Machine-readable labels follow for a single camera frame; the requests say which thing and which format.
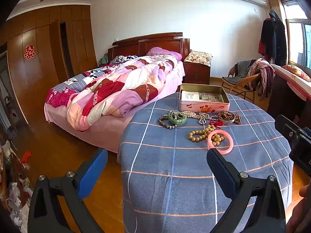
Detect pink plastic bangle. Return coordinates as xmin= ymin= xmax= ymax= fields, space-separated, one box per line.
xmin=207 ymin=129 xmax=233 ymax=155

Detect brown wooden bead bracelet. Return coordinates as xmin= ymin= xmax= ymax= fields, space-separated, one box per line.
xmin=217 ymin=110 xmax=242 ymax=125

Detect white pearl necklace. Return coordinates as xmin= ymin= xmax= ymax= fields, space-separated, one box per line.
xmin=181 ymin=110 xmax=219 ymax=127

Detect gold bead necklace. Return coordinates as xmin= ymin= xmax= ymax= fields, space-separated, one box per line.
xmin=188 ymin=124 xmax=226 ymax=147

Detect green jade bangle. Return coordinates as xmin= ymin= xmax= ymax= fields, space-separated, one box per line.
xmin=168 ymin=110 xmax=187 ymax=126

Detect dark bead bracelet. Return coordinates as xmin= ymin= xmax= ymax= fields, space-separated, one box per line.
xmin=157 ymin=114 xmax=178 ymax=130

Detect person's hand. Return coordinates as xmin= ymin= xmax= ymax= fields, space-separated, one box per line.
xmin=286 ymin=184 xmax=311 ymax=233

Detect striped bedding by window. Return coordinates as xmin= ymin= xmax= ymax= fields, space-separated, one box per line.
xmin=272 ymin=64 xmax=311 ymax=101

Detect wicker chair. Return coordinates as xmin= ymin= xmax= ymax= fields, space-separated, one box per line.
xmin=221 ymin=73 xmax=261 ymax=104

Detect clothes draped on chair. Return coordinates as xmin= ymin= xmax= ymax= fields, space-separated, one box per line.
xmin=225 ymin=58 xmax=275 ymax=98

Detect blue plaid tablecloth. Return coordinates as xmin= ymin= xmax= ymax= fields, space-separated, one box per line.
xmin=118 ymin=94 xmax=293 ymax=232

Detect pink metal tin box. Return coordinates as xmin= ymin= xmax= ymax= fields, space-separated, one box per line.
xmin=179 ymin=83 xmax=230 ymax=114

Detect hanging dark coats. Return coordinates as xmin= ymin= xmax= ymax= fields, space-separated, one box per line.
xmin=258 ymin=10 xmax=287 ymax=66

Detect wooden bed with headboard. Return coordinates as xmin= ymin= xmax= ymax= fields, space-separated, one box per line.
xmin=44 ymin=33 xmax=190 ymax=153

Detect paper leaflet in tin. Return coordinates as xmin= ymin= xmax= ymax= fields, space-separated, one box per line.
xmin=181 ymin=90 xmax=225 ymax=103

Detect dark wooden nightstand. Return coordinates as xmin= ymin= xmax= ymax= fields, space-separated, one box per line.
xmin=182 ymin=62 xmax=210 ymax=85

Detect floral cushion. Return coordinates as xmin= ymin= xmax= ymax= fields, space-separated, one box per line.
xmin=184 ymin=50 xmax=212 ymax=66

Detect patchwork pink quilt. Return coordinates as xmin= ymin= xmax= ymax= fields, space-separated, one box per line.
xmin=45 ymin=55 xmax=184 ymax=131

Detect red double happiness sticker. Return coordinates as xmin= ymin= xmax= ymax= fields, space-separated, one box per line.
xmin=24 ymin=45 xmax=35 ymax=60

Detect wooden wardrobe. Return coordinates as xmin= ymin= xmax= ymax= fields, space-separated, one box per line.
xmin=1 ymin=5 xmax=97 ymax=124

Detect purple pillow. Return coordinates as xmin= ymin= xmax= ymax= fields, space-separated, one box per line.
xmin=147 ymin=47 xmax=182 ymax=61

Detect window with frame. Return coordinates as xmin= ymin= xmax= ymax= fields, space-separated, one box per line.
xmin=281 ymin=0 xmax=310 ymax=76

